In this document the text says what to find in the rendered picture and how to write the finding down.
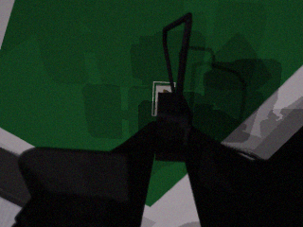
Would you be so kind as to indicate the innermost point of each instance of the green circuit board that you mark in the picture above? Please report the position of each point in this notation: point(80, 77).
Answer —
point(85, 74)

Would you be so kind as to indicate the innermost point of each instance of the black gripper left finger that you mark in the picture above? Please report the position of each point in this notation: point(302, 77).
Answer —
point(122, 174)

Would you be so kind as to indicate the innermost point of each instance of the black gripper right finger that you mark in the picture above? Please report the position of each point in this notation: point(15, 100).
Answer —
point(228, 188)

